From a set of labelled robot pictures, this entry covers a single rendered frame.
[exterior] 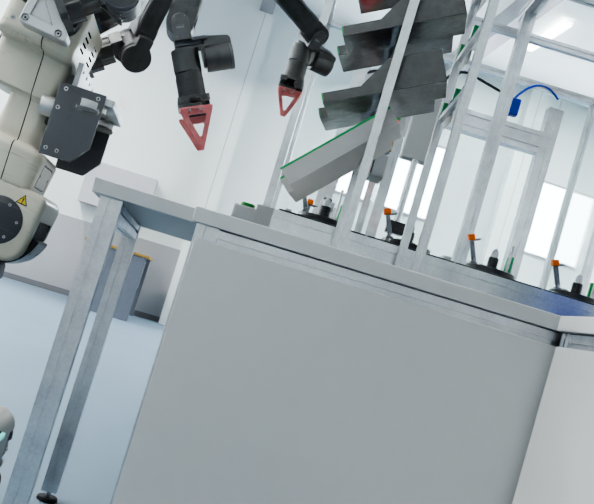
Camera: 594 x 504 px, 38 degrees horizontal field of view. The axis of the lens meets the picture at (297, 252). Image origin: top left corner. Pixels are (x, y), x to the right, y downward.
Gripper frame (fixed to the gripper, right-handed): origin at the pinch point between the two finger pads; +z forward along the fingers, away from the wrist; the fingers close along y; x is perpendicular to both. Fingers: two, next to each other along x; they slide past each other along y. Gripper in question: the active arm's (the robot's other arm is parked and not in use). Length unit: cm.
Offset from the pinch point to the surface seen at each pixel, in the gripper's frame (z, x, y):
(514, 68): -58, -74, 84
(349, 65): -12.2, -13.9, -19.7
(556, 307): 32, -83, -12
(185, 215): 39, 9, -66
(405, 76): -6, -27, -46
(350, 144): 12, -19, -45
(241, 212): 29.3, 3.7, 2.6
